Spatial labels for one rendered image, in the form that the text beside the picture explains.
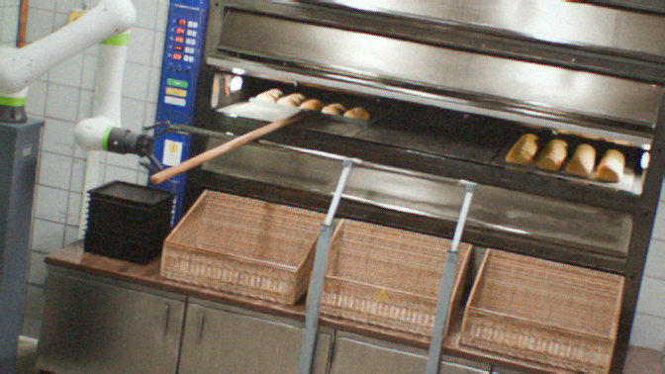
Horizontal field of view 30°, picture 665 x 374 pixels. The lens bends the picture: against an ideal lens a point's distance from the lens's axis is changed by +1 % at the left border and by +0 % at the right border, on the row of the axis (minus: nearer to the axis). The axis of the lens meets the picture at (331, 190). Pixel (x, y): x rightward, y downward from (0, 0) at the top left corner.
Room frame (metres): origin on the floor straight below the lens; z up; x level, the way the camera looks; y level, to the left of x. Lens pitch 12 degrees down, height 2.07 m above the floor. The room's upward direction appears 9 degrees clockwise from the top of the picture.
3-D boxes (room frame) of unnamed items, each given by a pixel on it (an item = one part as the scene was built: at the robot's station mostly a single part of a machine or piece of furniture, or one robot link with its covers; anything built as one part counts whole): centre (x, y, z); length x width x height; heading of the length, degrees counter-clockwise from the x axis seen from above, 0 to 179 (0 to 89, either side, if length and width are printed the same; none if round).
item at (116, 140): (4.27, 0.75, 1.20); 0.12 x 0.06 x 0.09; 167
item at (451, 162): (5.08, -0.33, 1.16); 1.80 x 0.06 x 0.04; 78
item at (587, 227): (5.06, -0.32, 1.02); 1.79 x 0.11 x 0.19; 78
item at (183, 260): (4.92, 0.30, 0.72); 0.56 x 0.49 x 0.28; 79
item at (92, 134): (4.29, 0.84, 1.20); 0.14 x 0.13 x 0.11; 77
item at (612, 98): (5.06, -0.32, 1.54); 1.79 x 0.11 x 0.19; 78
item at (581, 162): (5.37, -0.98, 1.21); 0.61 x 0.48 x 0.06; 168
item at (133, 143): (4.25, 0.68, 1.20); 0.09 x 0.07 x 0.08; 77
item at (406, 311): (4.79, -0.28, 0.72); 0.56 x 0.49 x 0.28; 79
